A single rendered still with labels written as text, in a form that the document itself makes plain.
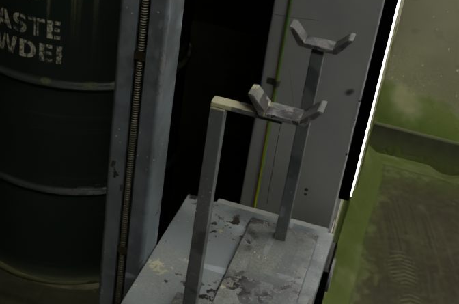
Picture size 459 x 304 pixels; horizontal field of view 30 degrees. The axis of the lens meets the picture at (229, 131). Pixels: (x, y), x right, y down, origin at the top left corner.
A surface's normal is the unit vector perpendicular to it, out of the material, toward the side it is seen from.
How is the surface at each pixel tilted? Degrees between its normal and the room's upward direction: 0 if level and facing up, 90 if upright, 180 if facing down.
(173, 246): 0
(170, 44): 90
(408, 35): 57
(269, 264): 0
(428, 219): 0
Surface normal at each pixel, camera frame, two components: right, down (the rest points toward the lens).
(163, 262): 0.14, -0.86
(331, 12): -0.27, 0.44
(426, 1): -0.15, -0.10
